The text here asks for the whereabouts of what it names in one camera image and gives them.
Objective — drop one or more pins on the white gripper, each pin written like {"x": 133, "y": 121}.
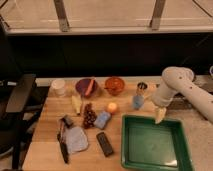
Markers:
{"x": 162, "y": 97}

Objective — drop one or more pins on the light blue sponge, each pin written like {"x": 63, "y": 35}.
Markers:
{"x": 102, "y": 119}

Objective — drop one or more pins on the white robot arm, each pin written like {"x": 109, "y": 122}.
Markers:
{"x": 180, "y": 80}

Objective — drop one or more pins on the small metal cup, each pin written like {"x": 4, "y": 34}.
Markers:
{"x": 142, "y": 86}

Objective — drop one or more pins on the green plastic tray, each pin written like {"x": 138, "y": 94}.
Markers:
{"x": 147, "y": 146}

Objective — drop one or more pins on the orange fruit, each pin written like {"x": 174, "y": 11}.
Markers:
{"x": 112, "y": 108}

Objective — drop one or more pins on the orange bowl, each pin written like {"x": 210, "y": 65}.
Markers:
{"x": 114, "y": 85}

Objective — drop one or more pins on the black rectangular remote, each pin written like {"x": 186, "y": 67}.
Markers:
{"x": 104, "y": 144}

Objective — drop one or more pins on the bunch of dark grapes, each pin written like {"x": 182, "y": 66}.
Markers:
{"x": 89, "y": 116}

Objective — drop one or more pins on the orange carrot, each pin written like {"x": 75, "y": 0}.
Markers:
{"x": 90, "y": 87}

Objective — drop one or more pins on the purple bowl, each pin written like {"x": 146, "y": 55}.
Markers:
{"x": 82, "y": 85}

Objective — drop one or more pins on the grey folded cloth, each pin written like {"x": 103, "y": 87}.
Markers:
{"x": 76, "y": 140}

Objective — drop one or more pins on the white cup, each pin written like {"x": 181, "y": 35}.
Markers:
{"x": 59, "y": 87}

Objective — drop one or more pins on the black chair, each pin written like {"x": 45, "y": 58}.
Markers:
{"x": 18, "y": 95}

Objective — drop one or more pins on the black handled knife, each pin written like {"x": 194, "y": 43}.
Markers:
{"x": 62, "y": 143}

